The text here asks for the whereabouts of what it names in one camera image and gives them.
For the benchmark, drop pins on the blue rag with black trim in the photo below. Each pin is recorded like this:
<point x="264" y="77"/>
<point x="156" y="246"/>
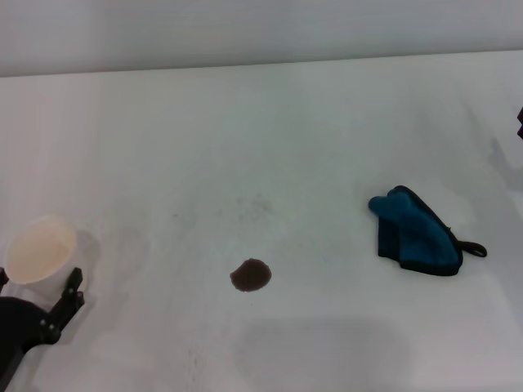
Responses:
<point x="412" y="232"/>

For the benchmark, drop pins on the black water stain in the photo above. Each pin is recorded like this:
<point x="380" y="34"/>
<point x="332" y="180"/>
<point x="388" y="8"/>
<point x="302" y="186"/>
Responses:
<point x="251" y="275"/>

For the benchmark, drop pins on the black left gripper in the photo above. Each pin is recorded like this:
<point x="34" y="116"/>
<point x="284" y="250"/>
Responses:
<point x="18" y="326"/>

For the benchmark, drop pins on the white plastic cup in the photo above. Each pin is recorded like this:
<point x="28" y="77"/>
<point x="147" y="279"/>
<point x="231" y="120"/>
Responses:
<point x="41" y="249"/>

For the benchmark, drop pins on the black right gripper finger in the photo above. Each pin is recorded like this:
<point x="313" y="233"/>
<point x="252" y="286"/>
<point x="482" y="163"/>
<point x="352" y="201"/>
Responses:
<point x="520" y="115"/>
<point x="521" y="131"/>

